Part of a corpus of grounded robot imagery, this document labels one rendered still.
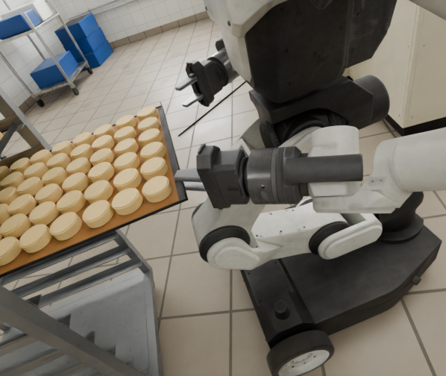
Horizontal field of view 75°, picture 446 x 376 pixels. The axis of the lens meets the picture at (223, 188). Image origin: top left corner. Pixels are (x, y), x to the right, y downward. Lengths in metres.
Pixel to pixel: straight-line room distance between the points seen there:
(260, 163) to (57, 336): 0.50
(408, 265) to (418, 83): 0.87
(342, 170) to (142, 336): 0.93
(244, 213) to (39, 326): 0.48
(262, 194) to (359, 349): 0.80
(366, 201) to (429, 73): 1.29
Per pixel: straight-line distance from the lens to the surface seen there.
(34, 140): 0.92
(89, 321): 1.32
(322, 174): 0.39
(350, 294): 1.02
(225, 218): 0.75
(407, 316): 1.20
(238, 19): 0.49
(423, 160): 0.36
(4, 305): 0.61
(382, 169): 0.38
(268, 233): 0.87
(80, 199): 0.61
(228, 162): 0.45
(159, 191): 0.50
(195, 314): 1.27
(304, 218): 0.94
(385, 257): 1.10
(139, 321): 1.19
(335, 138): 0.43
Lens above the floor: 1.09
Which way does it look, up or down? 41 degrees down
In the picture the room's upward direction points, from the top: 22 degrees counter-clockwise
